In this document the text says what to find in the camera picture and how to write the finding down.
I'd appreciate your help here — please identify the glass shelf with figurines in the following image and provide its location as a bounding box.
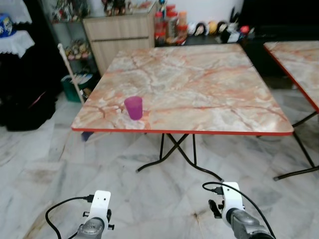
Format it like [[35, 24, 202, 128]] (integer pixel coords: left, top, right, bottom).
[[49, 0, 91, 75]]

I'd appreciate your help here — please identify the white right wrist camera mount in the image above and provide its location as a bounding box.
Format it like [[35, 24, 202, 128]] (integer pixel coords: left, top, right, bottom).
[[221, 182, 245, 223]]

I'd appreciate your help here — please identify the light wooden cabinet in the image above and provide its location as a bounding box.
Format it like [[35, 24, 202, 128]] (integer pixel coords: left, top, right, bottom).
[[82, 12, 157, 75]]

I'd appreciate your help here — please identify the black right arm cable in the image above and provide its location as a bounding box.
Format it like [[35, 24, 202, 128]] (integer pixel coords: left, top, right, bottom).
[[202, 181, 276, 239]]

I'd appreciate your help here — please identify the red capped bottle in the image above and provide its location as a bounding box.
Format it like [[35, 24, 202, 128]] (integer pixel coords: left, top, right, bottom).
[[154, 11, 166, 46], [165, 5, 179, 45]]

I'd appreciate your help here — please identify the green storage box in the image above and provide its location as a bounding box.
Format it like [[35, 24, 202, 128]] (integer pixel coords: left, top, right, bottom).
[[61, 73, 96, 103]]

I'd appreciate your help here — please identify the orange lidded jar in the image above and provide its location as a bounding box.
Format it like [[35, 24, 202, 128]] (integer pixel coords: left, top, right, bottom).
[[177, 11, 189, 43]]

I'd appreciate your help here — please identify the black bag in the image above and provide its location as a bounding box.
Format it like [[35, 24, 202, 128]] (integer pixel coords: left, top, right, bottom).
[[0, 89, 58, 132]]

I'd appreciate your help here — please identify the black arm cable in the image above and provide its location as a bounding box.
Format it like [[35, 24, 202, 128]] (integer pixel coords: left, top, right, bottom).
[[45, 195, 96, 239], [202, 181, 276, 239]]

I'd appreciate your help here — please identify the blue printed container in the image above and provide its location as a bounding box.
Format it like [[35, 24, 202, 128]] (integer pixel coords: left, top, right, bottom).
[[0, 13, 13, 38]]

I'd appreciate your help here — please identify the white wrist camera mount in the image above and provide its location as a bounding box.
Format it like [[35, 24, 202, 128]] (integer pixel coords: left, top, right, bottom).
[[221, 182, 245, 223], [85, 190, 112, 220]]

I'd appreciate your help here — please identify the white stick handle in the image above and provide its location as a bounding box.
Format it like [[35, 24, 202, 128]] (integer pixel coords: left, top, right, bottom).
[[57, 43, 86, 105]]

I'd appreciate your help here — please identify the marble pattern folding table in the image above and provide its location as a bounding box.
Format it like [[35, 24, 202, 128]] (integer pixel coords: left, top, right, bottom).
[[263, 41, 319, 127], [71, 43, 319, 182]]

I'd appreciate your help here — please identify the white lace cloth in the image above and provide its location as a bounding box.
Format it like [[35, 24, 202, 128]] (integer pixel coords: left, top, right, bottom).
[[0, 0, 33, 25], [0, 30, 35, 58]]

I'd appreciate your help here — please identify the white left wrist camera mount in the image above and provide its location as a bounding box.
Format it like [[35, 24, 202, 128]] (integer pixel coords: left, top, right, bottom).
[[85, 190, 112, 220]]

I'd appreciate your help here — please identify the purple plastic cup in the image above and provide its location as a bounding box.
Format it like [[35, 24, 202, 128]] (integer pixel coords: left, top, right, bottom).
[[124, 96, 144, 120]]

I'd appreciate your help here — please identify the yellow round figurine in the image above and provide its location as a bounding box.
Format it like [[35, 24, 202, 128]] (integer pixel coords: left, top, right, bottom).
[[207, 21, 219, 36]]

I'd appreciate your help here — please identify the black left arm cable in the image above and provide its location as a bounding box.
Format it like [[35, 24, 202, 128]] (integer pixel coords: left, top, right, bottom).
[[45, 195, 96, 239]]

